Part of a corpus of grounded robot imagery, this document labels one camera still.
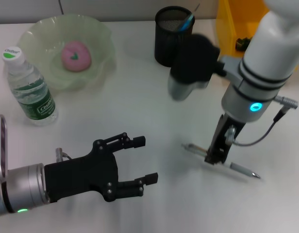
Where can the yellow plastic bin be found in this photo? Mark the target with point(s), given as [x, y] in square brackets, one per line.
[227, 31]

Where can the pink toy peach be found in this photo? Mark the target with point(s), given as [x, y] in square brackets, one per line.
[76, 55]

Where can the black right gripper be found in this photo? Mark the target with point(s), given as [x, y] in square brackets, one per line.
[221, 136]

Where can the clear green-label water bottle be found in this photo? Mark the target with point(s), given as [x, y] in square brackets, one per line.
[28, 80]

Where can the transparent plastic ruler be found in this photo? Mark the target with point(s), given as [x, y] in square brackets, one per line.
[197, 7]

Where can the green plastic wrapper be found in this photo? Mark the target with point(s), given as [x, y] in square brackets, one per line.
[243, 43]

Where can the blue capped scissors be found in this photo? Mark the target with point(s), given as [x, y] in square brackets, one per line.
[187, 22]

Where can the silver white pen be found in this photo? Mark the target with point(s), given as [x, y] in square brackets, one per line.
[241, 168]

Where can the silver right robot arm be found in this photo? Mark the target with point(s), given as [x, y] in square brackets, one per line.
[266, 60]

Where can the black mesh pen holder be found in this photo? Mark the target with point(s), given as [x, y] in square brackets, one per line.
[166, 43]

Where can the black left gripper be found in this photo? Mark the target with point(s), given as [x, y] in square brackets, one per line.
[79, 176]

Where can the green wavy glass fruit plate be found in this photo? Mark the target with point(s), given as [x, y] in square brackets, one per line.
[98, 38]

